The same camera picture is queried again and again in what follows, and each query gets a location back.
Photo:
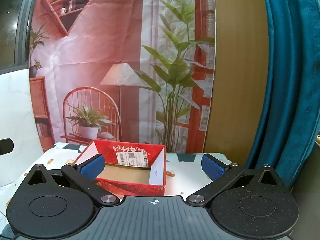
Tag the dark window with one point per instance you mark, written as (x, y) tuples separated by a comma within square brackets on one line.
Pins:
[(10, 17)]

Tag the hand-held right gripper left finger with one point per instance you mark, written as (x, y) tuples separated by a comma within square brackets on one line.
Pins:
[(92, 167)]

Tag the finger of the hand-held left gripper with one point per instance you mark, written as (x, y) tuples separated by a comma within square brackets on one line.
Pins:
[(6, 146)]

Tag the white marble board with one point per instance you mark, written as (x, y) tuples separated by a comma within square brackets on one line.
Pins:
[(17, 105)]

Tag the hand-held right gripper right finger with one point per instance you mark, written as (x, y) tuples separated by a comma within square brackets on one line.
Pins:
[(213, 167)]

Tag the wooden wall panel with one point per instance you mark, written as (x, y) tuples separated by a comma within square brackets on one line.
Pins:
[(237, 67)]

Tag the teal curtain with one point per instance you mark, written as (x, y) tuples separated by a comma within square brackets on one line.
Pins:
[(292, 80)]

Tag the wall poster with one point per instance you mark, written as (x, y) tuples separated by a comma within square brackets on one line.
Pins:
[(100, 42)]

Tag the red strawberry cardboard box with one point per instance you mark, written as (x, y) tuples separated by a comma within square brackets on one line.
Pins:
[(140, 188)]

